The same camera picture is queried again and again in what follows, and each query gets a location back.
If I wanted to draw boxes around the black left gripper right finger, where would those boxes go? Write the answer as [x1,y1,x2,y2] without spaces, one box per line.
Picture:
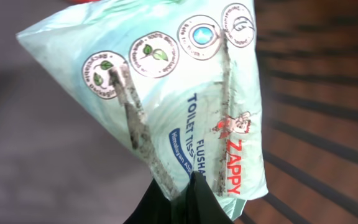
[185,171,234,224]

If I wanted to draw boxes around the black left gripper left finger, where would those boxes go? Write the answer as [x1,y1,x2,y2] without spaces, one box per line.
[124,179,172,224]

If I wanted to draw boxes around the mint toilet tissue packet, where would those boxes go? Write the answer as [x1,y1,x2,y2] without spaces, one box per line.
[16,0,268,220]

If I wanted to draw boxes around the red coffee sachet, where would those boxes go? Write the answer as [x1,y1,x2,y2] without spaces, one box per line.
[65,0,100,4]

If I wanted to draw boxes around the grey plastic mesh basket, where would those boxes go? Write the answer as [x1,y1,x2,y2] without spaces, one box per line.
[238,0,358,223]

